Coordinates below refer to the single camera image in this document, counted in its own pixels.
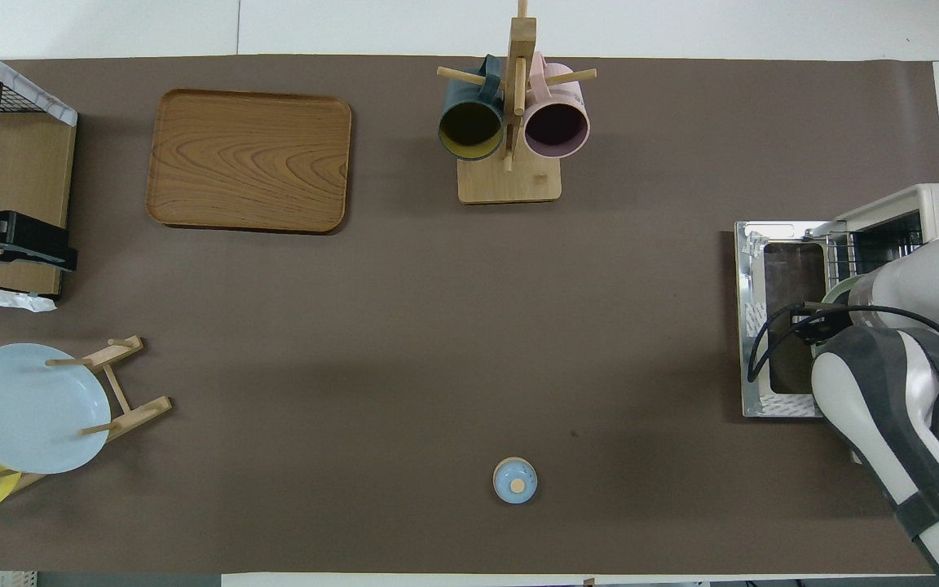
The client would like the wooden serving tray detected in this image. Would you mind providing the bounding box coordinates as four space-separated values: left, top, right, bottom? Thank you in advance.
145 88 353 235

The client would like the wooden mug tree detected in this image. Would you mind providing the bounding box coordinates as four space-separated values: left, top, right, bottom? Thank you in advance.
437 0 598 205

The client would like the metal oven rack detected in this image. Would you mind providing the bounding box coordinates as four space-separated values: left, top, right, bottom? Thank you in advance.
824 214 924 280

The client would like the wooden shelf box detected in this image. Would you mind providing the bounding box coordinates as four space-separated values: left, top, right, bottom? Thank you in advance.
0 33 79 313

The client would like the wooden two-step shelf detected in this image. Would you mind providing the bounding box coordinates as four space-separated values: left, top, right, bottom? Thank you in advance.
0 65 77 296

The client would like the pale green plate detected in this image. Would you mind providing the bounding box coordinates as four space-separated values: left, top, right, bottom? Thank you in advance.
822 275 866 307

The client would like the wooden plate rack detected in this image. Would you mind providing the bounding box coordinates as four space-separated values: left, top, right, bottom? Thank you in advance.
0 335 174 494

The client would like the pink mug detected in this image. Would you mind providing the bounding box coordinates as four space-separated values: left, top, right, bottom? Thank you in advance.
522 51 592 160

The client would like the dark teal mug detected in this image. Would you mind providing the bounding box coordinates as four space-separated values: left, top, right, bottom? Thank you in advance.
437 55 505 162

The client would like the light blue plate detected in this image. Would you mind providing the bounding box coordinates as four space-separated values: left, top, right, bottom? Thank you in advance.
0 343 112 475

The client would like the brown table mat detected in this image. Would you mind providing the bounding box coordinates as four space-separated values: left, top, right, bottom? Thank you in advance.
0 55 939 576

